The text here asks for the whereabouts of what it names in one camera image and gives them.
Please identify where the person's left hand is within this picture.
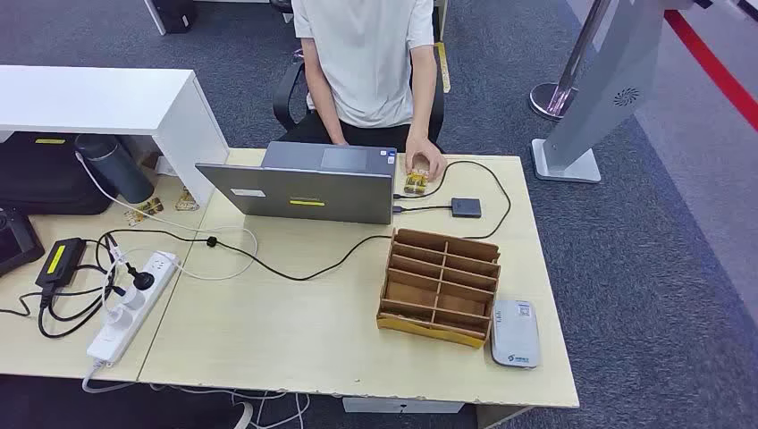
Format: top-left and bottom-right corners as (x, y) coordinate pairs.
(404, 134), (448, 183)

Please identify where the person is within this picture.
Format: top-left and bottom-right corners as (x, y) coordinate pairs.
(278, 0), (448, 183)

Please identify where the white card reader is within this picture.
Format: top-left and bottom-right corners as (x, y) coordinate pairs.
(490, 299), (541, 369)

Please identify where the black square usb device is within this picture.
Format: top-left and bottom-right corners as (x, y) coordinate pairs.
(451, 197), (484, 220)

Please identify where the yellow measuring strip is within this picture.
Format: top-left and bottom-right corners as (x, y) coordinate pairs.
(434, 41), (452, 95)

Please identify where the grey laptop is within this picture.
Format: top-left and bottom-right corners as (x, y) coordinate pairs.
(195, 140), (399, 226)

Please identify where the wooden compartment organizer box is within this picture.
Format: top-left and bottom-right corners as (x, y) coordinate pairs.
(376, 227), (502, 349)

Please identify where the black office chair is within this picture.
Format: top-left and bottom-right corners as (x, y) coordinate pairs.
(272, 44), (446, 147)

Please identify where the grey kiosk stand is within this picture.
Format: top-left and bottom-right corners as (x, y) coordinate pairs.
(531, 0), (694, 185)

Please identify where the beige desk leg panel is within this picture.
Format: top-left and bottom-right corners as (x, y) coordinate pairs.
(476, 405), (535, 429)

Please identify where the black cabinet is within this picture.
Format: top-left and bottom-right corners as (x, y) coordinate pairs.
(150, 0), (199, 35)

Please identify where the white furniture leg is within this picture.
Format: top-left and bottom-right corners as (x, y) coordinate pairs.
(143, 0), (168, 37)

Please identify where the dark grey thermos bottle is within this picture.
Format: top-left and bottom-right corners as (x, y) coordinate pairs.
(74, 133), (156, 205)

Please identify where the black plug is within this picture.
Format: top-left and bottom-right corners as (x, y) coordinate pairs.
(121, 260), (156, 291)

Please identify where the white desk shelf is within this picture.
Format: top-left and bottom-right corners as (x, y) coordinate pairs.
(0, 64), (231, 208)

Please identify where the white power strip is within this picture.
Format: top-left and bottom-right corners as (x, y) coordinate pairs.
(86, 250), (181, 365)

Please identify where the black power adapter yellow label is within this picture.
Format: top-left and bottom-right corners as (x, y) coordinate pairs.
(35, 238), (88, 290)

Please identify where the black bag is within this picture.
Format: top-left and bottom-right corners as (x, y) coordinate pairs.
(0, 130), (114, 216)

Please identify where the black tablet device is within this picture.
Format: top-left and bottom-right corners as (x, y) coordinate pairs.
(0, 206), (46, 278)

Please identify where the short black usb cable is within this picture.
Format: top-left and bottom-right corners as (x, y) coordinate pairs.
(392, 204), (454, 215)

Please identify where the chrome stanchion post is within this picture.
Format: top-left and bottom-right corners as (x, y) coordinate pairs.
(528, 0), (614, 122)

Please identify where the black laptop charging cable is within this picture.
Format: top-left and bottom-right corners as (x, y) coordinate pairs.
(94, 159), (513, 282)

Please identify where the thin white cable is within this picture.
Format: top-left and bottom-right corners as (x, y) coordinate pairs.
(147, 384), (312, 429)

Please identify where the long white cable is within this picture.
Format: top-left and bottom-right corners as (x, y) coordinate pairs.
(74, 151), (260, 315)

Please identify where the white power strip cord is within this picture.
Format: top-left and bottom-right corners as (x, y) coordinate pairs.
(81, 361), (138, 395)

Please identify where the black mains cable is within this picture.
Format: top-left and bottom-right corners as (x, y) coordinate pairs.
(0, 233), (129, 340)

